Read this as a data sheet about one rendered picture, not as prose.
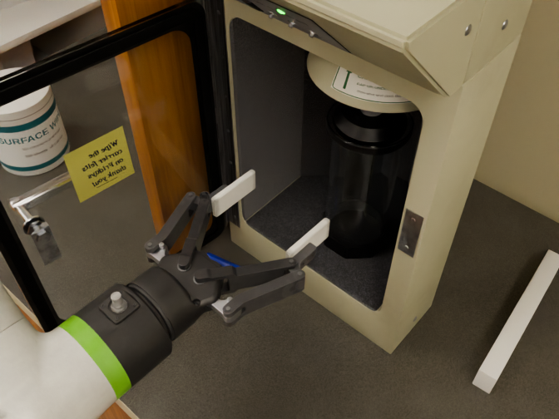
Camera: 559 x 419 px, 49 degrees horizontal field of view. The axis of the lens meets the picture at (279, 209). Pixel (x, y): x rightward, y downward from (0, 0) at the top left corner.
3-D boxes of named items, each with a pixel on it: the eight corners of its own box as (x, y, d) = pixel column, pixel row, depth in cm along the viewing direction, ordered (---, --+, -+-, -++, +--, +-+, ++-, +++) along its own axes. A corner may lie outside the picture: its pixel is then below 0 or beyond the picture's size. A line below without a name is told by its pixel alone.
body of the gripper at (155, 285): (169, 319, 58) (238, 263, 63) (114, 271, 62) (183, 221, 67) (178, 358, 64) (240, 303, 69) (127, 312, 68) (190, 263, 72)
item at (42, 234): (63, 258, 72) (51, 227, 68) (46, 268, 71) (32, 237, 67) (56, 248, 73) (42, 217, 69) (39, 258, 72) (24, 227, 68)
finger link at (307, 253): (279, 268, 66) (299, 283, 65) (309, 241, 69) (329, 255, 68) (279, 276, 67) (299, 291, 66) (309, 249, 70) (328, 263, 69)
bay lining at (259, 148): (338, 140, 107) (358, -60, 81) (469, 213, 96) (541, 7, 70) (242, 219, 95) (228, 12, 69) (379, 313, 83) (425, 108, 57)
